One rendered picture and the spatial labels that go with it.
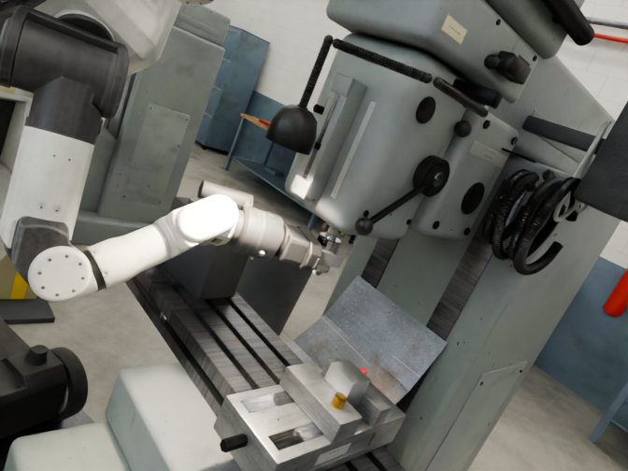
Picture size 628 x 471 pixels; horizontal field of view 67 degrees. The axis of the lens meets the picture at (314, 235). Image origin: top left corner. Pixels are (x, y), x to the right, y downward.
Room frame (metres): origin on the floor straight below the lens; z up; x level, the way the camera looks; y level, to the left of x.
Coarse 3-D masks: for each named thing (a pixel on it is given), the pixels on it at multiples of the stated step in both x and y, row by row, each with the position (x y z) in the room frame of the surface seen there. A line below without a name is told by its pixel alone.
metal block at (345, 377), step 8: (336, 368) 0.77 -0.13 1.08; (344, 368) 0.78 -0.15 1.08; (352, 368) 0.79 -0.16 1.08; (328, 376) 0.77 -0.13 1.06; (336, 376) 0.76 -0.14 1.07; (344, 376) 0.75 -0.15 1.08; (352, 376) 0.76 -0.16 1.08; (360, 376) 0.77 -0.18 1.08; (336, 384) 0.76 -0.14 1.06; (344, 384) 0.75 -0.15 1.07; (352, 384) 0.74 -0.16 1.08; (360, 384) 0.75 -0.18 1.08; (344, 392) 0.74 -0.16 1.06; (352, 392) 0.75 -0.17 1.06; (360, 392) 0.76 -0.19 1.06; (352, 400) 0.76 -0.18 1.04; (360, 400) 0.78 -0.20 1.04
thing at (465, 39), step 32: (352, 0) 0.84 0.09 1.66; (384, 0) 0.79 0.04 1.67; (416, 0) 0.75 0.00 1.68; (448, 0) 0.73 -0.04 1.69; (480, 0) 0.78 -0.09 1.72; (352, 32) 0.91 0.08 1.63; (384, 32) 0.79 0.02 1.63; (416, 32) 0.74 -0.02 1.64; (448, 32) 0.75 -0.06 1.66; (480, 32) 0.80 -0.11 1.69; (512, 32) 0.87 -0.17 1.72; (448, 64) 0.83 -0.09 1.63; (480, 64) 0.83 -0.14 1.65; (512, 96) 0.94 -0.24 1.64
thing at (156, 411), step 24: (120, 384) 0.80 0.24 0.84; (144, 384) 0.80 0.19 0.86; (168, 384) 0.83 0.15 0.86; (192, 384) 0.86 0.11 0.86; (120, 408) 0.78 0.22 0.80; (144, 408) 0.74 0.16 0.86; (168, 408) 0.77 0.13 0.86; (192, 408) 0.79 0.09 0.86; (120, 432) 0.76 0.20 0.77; (144, 432) 0.71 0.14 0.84; (168, 432) 0.71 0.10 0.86; (192, 432) 0.74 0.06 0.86; (144, 456) 0.70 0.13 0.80; (168, 456) 0.66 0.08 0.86; (192, 456) 0.68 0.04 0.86; (216, 456) 0.70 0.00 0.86
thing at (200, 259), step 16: (176, 208) 1.18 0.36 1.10; (176, 256) 1.14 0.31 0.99; (192, 256) 1.11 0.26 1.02; (208, 256) 1.07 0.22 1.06; (224, 256) 1.09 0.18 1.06; (240, 256) 1.14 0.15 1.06; (176, 272) 1.13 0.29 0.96; (192, 272) 1.10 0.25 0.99; (208, 272) 1.07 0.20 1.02; (224, 272) 1.11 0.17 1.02; (240, 272) 1.15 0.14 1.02; (192, 288) 1.08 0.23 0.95; (208, 288) 1.08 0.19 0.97; (224, 288) 1.13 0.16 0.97
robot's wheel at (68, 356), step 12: (60, 348) 1.15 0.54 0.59; (72, 360) 1.11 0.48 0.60; (72, 372) 1.08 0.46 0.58; (84, 372) 1.11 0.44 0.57; (72, 384) 1.07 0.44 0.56; (84, 384) 1.10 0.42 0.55; (72, 396) 1.06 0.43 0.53; (84, 396) 1.09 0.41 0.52; (60, 408) 1.07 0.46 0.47; (72, 408) 1.06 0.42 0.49; (60, 420) 1.07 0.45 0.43
